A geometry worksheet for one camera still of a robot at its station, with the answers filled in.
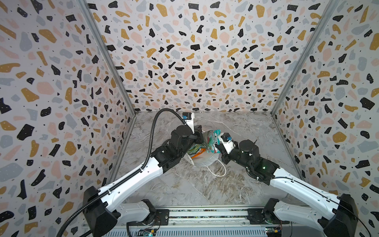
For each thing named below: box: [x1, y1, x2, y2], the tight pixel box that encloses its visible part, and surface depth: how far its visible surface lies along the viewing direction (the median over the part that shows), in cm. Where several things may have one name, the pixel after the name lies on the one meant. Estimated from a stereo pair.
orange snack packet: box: [190, 148, 206, 159], surface depth 91 cm
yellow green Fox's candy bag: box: [187, 143, 206, 158], surface depth 90 cm
